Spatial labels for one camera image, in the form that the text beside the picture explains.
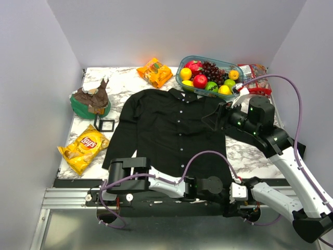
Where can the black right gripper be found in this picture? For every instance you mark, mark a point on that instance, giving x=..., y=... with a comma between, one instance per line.
x=223, y=111

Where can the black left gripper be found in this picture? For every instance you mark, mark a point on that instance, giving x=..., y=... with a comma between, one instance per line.
x=233, y=211

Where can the black button-up shirt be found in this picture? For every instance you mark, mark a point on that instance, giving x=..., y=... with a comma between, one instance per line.
x=166, y=127

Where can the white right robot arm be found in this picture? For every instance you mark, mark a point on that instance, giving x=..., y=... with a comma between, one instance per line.
x=311, y=213

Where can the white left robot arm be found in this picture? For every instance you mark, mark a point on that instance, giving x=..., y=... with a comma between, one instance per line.
x=140, y=190

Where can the black brooch display case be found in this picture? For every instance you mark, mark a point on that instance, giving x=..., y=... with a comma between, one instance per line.
x=104, y=125

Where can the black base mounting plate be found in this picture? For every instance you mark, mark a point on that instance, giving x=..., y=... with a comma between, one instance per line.
x=145, y=204

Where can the yellow lemon front right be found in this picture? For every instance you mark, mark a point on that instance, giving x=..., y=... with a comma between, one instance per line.
x=225, y=90

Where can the green apple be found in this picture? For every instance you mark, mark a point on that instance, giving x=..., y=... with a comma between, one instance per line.
x=229, y=83

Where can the red apple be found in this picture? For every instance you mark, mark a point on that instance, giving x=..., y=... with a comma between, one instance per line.
x=200, y=81

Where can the teal plastic fruit container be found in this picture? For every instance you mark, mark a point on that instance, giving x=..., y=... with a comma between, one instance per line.
x=221, y=64

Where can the yellow-orange peach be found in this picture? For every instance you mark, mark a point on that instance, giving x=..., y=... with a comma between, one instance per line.
x=233, y=75

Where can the small yellow lemon front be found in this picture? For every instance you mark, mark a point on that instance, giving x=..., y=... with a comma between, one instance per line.
x=187, y=83

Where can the dark red grape bunch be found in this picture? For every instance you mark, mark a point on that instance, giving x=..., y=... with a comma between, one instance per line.
x=214, y=73

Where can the yellow lemon left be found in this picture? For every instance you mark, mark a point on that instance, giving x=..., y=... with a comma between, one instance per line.
x=185, y=74

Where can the red dragon fruit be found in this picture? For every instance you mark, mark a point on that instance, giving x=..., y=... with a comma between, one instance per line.
x=195, y=66

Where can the orange snack packet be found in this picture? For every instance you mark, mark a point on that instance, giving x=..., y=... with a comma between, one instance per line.
x=155, y=73

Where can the green brown crumpled bag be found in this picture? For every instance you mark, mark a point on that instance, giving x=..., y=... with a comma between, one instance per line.
x=89, y=101

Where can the yellow Lays chips bag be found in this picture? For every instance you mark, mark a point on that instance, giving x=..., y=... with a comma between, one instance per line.
x=80, y=153

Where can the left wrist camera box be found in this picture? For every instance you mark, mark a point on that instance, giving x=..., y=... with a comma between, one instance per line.
x=237, y=192

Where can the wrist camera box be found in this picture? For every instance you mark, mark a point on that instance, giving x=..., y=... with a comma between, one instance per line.
x=243, y=92
x=237, y=192

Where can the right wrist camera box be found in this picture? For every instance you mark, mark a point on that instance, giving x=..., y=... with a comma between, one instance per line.
x=243, y=92

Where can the aluminium rail frame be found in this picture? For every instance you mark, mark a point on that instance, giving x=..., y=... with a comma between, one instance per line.
x=66, y=222

